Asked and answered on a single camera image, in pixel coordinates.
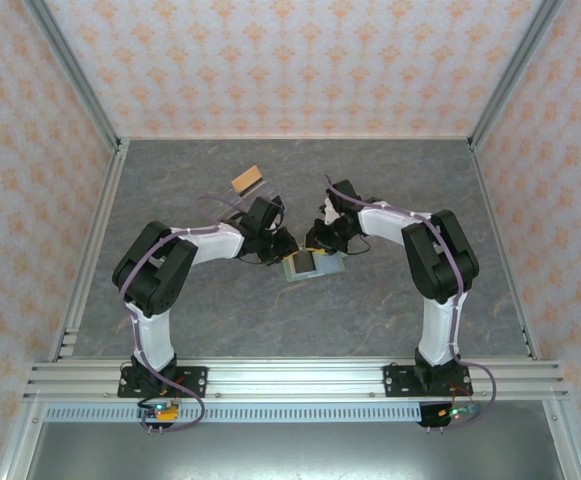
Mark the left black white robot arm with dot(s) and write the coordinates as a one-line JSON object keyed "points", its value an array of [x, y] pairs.
{"points": [[155, 280]]}

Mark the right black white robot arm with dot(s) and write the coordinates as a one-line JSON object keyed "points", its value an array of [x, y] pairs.
{"points": [[440, 260]]}

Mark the clear acrylic card stand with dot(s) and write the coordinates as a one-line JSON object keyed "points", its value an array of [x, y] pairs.
{"points": [[220, 212]]}

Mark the tan block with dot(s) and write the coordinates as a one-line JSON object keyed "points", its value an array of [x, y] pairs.
{"points": [[246, 179]]}

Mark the left controller circuit board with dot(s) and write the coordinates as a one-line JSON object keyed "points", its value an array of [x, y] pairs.
{"points": [[160, 411]]}

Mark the controller circuit board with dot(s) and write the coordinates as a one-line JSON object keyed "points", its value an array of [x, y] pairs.
{"points": [[160, 411], [457, 412]]}

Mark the right controller circuit board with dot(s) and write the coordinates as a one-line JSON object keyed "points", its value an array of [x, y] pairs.
{"points": [[457, 412]]}

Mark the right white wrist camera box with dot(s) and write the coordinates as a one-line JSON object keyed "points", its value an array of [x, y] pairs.
{"points": [[329, 212]]}

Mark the aluminium mounting rail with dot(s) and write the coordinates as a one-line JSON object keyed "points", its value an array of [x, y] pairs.
{"points": [[295, 382]]}

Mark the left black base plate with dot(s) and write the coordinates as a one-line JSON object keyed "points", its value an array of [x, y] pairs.
{"points": [[195, 380]]}

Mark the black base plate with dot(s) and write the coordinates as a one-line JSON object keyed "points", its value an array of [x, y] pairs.
{"points": [[395, 382], [195, 380]]}

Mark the right aluminium table side rail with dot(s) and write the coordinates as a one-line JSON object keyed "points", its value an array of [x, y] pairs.
{"points": [[495, 210]]}

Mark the aluminium table side rail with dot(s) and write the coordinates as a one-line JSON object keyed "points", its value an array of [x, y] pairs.
{"points": [[495, 210], [105, 200]]}

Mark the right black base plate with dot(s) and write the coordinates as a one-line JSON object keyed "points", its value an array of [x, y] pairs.
{"points": [[395, 382]]}

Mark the left aluminium table side rail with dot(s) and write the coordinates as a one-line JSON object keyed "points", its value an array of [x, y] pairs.
{"points": [[105, 200]]}

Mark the right aluminium frame post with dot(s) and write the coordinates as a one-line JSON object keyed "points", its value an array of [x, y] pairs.
{"points": [[515, 70]]}

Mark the aluminium frame post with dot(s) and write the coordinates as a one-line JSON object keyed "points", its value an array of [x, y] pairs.
{"points": [[70, 65], [515, 70]]}

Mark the left aluminium frame post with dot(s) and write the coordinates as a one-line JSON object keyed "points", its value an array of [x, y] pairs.
{"points": [[70, 65]]}

